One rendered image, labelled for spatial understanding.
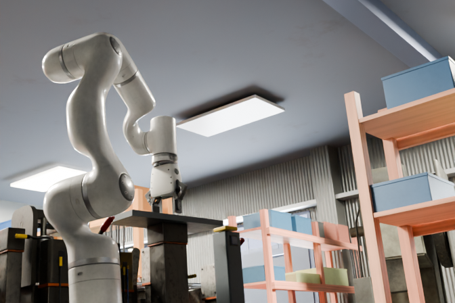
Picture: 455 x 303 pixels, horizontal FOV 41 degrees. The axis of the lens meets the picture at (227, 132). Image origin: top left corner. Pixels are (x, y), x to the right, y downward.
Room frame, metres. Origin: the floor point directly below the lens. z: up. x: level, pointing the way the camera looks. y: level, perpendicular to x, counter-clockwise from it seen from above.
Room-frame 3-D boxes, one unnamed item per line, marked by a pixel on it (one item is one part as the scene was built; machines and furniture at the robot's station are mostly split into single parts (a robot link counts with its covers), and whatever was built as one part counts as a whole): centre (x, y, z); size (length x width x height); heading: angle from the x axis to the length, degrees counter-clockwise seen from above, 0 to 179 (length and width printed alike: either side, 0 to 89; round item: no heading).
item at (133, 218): (1.88, 0.21, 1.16); 0.37 x 0.14 x 0.02; 136
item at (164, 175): (1.86, 0.21, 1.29); 0.10 x 0.07 x 0.11; 55
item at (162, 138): (1.87, 0.21, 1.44); 0.09 x 0.08 x 0.13; 66
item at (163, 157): (1.86, 0.21, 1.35); 0.09 x 0.08 x 0.03; 55
